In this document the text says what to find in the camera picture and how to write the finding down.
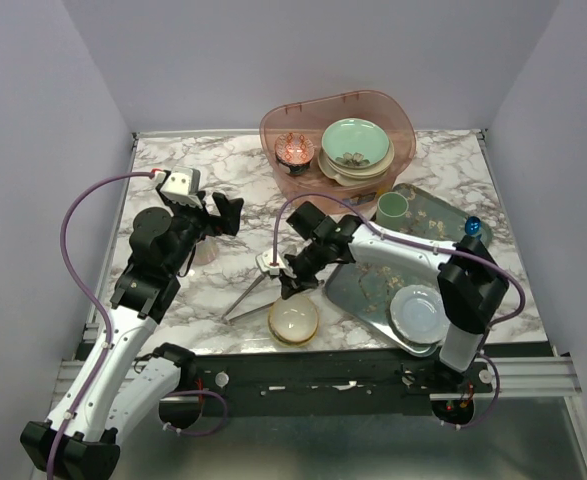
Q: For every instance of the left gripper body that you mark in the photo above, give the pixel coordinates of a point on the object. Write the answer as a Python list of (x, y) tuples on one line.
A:
[(191, 222)]

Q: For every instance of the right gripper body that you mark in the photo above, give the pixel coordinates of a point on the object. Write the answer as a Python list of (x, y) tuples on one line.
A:
[(307, 263)]

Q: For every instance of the cream orange-rimmed bowl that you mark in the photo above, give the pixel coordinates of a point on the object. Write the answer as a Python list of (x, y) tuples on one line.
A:
[(295, 318)]

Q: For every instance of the orange patterned bowl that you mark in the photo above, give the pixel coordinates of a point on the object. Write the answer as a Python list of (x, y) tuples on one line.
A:
[(294, 149)]

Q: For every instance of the cream divided plate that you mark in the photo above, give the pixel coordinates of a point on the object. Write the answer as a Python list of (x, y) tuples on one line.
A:
[(341, 179)]

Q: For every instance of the green plate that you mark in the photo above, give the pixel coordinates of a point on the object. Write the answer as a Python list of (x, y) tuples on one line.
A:
[(355, 143)]

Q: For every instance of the yellow blue patterned bowl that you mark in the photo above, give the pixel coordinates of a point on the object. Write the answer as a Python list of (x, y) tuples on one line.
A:
[(292, 343)]

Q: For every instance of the colourful striped bowl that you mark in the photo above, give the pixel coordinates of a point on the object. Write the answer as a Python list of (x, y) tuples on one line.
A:
[(294, 169)]

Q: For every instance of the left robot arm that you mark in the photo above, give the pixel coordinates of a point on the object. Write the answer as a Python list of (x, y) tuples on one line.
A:
[(82, 436)]

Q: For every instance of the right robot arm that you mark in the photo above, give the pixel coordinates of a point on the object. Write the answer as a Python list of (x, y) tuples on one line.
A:
[(470, 283)]

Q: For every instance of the iridescent pink mug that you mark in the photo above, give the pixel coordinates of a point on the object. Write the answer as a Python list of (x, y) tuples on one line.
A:
[(205, 251)]

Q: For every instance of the metal tongs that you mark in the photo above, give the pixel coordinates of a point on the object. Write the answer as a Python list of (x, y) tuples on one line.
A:
[(256, 282)]

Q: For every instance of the floral blossom tray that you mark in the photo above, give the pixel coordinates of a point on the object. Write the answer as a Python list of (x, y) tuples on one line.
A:
[(366, 291)]

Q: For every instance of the green plastic cup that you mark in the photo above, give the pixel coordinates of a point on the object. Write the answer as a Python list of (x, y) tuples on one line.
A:
[(391, 210)]

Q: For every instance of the light blue saucer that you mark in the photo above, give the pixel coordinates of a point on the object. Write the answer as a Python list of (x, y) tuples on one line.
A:
[(417, 313)]

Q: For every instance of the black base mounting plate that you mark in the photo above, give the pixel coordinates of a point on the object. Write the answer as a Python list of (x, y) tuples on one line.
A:
[(324, 383)]

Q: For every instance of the blue metallic spoon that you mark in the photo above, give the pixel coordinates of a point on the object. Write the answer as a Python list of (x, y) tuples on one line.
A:
[(472, 226)]

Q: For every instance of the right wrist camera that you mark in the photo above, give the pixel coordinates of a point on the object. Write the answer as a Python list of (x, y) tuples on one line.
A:
[(270, 264)]

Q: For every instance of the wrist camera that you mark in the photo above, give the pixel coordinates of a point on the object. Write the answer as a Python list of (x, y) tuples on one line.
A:
[(270, 264), (179, 186)]

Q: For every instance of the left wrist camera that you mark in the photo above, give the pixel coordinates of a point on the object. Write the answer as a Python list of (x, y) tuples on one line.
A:
[(179, 186)]

